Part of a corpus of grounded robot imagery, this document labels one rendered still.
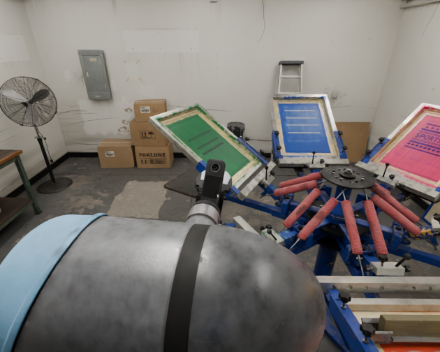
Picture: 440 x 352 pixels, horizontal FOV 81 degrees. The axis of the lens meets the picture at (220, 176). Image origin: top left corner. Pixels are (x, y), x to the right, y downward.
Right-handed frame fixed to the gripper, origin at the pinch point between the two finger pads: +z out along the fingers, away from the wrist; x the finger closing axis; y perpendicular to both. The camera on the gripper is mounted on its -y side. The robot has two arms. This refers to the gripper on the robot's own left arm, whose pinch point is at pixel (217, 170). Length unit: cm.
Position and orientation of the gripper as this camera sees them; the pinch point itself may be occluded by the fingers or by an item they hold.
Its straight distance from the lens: 77.7
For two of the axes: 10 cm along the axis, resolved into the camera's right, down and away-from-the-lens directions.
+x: 9.8, 1.8, -0.5
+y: -1.4, 8.7, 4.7
